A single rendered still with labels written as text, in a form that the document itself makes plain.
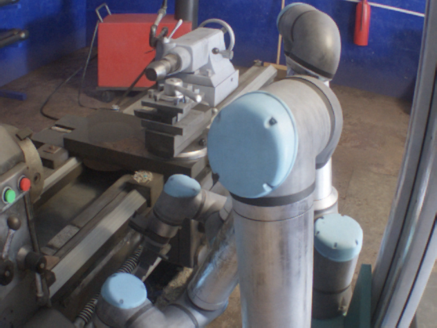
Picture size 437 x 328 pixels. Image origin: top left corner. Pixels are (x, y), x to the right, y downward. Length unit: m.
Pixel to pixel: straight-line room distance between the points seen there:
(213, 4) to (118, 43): 1.65
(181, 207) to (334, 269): 0.45
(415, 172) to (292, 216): 0.58
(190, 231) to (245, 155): 1.27
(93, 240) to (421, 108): 1.03
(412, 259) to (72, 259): 0.96
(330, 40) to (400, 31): 4.42
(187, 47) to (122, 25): 2.33
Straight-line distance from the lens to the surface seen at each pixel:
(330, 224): 1.46
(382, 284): 1.39
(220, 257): 0.97
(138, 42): 4.71
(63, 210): 1.98
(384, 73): 5.73
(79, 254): 1.55
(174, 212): 1.43
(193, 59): 2.41
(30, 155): 1.43
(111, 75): 4.85
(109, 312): 1.10
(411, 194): 1.24
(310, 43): 1.19
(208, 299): 1.07
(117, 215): 1.71
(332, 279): 1.46
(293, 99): 0.66
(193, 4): 4.70
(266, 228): 0.67
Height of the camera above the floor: 1.78
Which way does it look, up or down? 27 degrees down
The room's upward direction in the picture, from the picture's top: 3 degrees clockwise
